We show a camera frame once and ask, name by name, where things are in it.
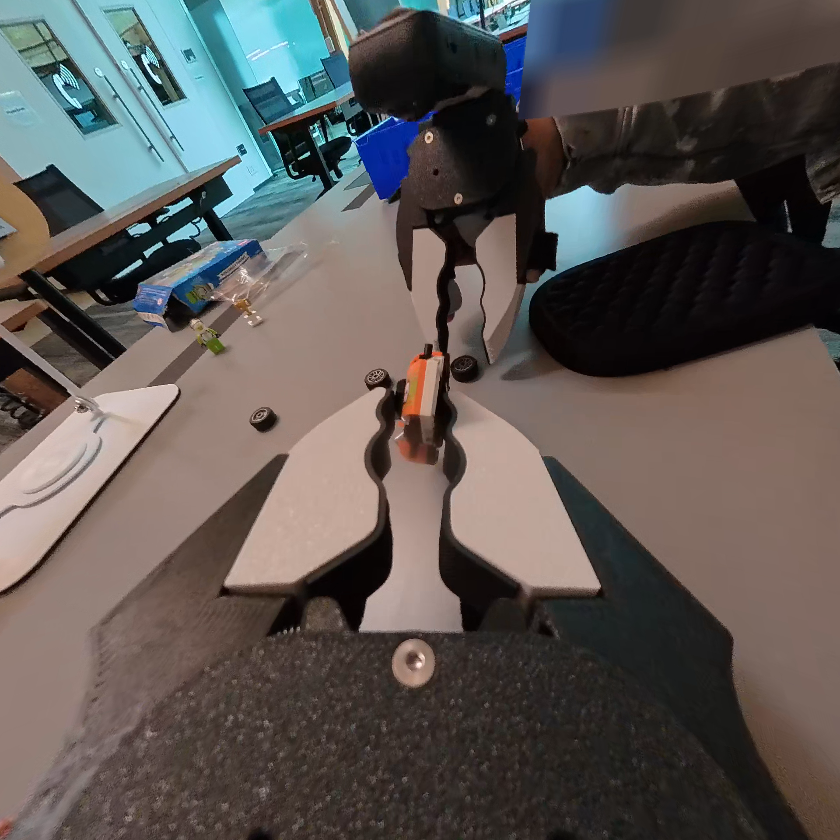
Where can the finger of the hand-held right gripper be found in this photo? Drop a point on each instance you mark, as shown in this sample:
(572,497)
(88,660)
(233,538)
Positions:
(431,282)
(502,295)

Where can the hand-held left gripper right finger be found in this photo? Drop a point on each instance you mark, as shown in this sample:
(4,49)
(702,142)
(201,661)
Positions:
(519,512)

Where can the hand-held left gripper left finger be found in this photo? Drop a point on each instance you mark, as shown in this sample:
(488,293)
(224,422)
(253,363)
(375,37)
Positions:
(315,512)

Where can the black lego tire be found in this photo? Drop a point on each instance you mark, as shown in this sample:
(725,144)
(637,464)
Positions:
(378,379)
(465,369)
(263,419)

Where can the orange white lego car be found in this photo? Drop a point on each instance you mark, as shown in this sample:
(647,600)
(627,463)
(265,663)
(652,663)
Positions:
(420,400)

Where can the gold lego trophy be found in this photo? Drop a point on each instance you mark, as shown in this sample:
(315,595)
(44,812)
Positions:
(247,313)

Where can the green lego minifigure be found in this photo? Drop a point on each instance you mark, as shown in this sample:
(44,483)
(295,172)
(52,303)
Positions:
(208,339)

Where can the blue lego box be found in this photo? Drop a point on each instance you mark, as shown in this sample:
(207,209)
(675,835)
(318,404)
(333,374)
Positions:
(197,282)

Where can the person's right hand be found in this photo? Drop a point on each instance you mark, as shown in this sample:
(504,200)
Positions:
(545,155)

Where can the blue storage bin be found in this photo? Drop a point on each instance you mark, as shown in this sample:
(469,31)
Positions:
(387,158)

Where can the long meeting table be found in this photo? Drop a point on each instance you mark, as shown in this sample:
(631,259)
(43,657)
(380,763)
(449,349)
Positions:
(309,118)

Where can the clear plastic bag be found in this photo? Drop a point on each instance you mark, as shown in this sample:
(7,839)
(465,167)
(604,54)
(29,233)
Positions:
(263,276)

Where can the black honeycomb wrist rest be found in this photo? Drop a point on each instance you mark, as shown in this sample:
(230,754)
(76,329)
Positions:
(683,295)

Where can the black office chair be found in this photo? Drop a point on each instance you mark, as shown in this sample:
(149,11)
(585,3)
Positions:
(79,223)
(282,105)

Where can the wooden office desk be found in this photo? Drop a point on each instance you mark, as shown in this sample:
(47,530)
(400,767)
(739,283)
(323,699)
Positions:
(105,217)

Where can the white base plate with lever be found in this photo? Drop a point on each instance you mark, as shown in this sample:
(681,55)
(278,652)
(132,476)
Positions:
(66,479)

